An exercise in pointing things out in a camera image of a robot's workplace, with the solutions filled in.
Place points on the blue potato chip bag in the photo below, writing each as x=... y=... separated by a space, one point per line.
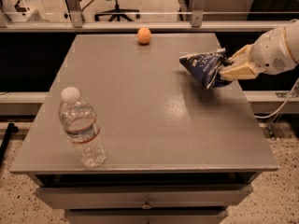
x=205 y=68

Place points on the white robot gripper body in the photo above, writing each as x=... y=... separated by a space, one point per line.
x=270 y=51

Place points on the upper drawer with knob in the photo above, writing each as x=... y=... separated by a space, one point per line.
x=143 y=197

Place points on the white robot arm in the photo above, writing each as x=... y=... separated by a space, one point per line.
x=273 y=53

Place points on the grey metal railing frame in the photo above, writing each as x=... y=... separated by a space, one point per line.
x=77 y=16

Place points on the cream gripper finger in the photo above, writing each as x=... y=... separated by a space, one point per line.
x=243 y=71
x=241 y=56

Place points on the lower drawer front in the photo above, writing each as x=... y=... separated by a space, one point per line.
x=146 y=216

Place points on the grey wooden drawer cabinet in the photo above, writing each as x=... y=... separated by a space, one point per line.
x=159 y=127

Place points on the black pole on floor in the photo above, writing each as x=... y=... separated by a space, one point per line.
x=11 y=129

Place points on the clear plastic water bottle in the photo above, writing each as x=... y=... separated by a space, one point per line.
x=80 y=123

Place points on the orange fruit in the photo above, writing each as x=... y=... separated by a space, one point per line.
x=144 y=35

